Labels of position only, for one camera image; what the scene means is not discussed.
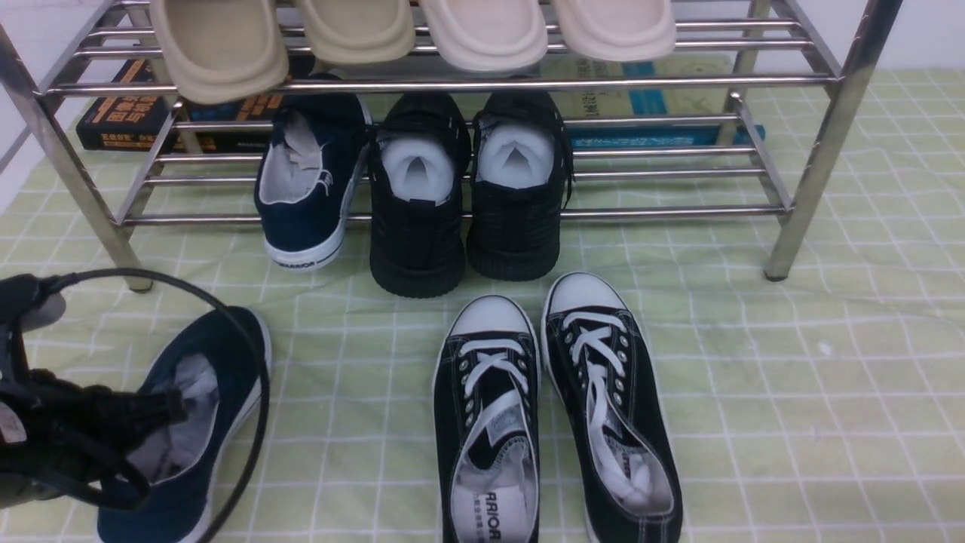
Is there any tan slipper far left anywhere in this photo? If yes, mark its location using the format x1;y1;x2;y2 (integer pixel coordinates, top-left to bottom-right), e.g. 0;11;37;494
149;1;289;104

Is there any green checkered tablecloth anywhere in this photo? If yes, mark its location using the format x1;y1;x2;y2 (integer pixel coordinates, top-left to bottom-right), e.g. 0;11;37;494
26;69;964;542

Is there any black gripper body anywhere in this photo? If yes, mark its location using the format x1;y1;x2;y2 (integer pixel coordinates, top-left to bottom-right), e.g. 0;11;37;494
1;274;187;510

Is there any black sneaker on rack right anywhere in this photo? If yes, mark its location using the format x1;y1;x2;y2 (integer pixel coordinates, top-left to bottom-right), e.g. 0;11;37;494
466;90;574;282

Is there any blue beige book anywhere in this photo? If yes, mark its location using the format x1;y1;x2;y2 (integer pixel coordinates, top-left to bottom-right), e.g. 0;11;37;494
535;53;733;150

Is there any black sneaker on rack left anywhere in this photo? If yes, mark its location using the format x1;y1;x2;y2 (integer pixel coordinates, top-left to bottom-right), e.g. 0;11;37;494
368;92;471;299

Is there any cream slipper far right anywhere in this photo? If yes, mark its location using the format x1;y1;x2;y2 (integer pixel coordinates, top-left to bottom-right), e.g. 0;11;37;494
550;1;678;63

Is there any black sneaker on rack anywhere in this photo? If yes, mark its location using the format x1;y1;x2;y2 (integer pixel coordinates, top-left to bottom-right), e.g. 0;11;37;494
466;90;574;282
368;92;471;299

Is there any black canvas laced shoe left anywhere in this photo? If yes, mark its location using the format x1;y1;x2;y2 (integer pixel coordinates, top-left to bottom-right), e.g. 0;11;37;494
432;295;541;542

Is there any silver metal shoe rack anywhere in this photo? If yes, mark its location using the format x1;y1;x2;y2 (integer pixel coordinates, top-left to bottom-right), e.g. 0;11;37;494
2;1;902;281

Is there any black orange book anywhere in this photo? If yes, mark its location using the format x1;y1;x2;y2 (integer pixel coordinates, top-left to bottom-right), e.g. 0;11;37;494
75;95;289;154

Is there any black canvas laced shoe right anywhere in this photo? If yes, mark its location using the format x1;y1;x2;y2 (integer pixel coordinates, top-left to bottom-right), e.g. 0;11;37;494
540;272;685;542

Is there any black canvas laced shoe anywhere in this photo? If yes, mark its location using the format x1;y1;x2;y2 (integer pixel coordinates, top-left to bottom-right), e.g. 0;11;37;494
432;295;541;542
540;272;685;542

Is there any cream slipper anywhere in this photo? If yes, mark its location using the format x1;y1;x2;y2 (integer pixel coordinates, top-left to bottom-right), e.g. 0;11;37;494
418;1;549;72
550;1;678;63

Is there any tan slipper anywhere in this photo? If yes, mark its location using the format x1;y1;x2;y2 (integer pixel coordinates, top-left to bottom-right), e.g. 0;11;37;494
293;1;416;65
149;1;289;104

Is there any navy slip-on shoe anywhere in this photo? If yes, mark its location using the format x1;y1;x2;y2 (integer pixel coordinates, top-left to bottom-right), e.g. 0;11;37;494
96;306;271;542
253;92;372;271

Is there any black cable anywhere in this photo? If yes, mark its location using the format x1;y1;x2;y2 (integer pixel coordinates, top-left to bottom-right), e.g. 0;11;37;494
45;268;271;543

